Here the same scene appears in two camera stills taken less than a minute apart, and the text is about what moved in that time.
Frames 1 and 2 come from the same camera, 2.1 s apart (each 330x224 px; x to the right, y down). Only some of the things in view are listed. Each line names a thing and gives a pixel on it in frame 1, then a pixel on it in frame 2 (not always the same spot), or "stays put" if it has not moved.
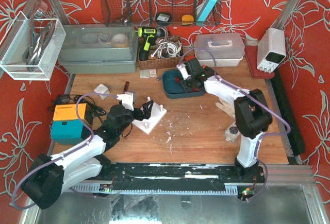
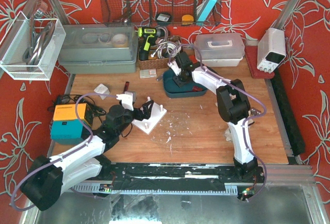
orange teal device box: [66, 127] stays put
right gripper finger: [188, 88] -> [181, 84]
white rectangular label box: [147, 73] stays put
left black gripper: [141, 112] stays put
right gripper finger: [184, 83] -> [177, 80]
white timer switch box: [232, 133] stays put
